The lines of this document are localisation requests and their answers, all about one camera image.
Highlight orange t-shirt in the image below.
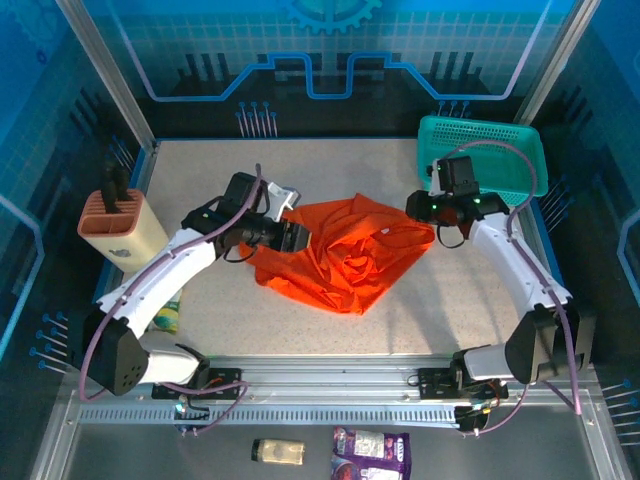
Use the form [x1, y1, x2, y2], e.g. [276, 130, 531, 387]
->
[238, 192, 436, 317]

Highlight purple snack bag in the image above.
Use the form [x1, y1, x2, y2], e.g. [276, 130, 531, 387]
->
[331, 425, 412, 480]

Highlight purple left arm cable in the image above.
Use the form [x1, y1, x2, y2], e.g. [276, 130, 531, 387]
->
[79, 162, 266, 435]

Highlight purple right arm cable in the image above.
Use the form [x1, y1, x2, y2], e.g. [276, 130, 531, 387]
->
[427, 139, 584, 437]

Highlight black knife handle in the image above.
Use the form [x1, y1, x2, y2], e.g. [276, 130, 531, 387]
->
[101, 158, 118, 215]
[115, 167, 134, 215]

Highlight clear jar beige contents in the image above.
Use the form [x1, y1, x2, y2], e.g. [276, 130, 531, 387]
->
[250, 438, 306, 467]

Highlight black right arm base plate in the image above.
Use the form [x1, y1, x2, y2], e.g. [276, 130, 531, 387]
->
[417, 367, 509, 401]

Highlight aluminium mounting rail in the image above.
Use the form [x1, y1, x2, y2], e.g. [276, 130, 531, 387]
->
[59, 354, 601, 404]

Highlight grey slotted cable duct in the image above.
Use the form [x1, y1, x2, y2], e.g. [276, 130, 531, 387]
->
[78, 403, 464, 427]

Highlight beige knife block terracotta top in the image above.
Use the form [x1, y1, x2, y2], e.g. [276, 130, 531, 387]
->
[77, 188, 169, 274]

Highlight green snack bag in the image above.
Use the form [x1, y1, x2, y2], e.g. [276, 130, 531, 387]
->
[152, 287, 184, 335]

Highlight aluminium frame post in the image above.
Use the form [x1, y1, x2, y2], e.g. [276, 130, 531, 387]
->
[53, 0, 160, 154]
[513, 0, 601, 126]

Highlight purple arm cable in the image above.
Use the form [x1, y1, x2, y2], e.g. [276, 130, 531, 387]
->
[79, 162, 266, 435]
[427, 139, 584, 437]

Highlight teal plastic basket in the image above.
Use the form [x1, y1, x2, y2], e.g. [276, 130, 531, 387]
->
[417, 115, 550, 206]

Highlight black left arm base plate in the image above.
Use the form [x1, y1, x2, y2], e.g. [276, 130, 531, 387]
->
[151, 367, 243, 401]

